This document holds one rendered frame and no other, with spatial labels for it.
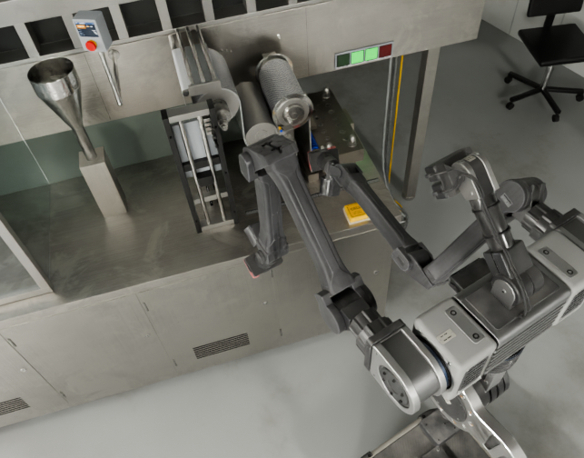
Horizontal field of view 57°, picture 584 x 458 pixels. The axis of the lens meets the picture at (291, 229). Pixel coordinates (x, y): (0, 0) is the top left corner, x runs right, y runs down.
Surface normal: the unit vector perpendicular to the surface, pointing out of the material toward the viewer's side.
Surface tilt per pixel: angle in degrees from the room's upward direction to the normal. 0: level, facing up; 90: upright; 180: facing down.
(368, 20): 90
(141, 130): 90
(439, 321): 0
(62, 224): 0
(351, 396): 0
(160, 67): 90
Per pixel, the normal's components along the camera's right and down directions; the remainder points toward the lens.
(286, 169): 0.33, 0.00
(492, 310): -0.06, -0.63
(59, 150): 0.27, 0.73
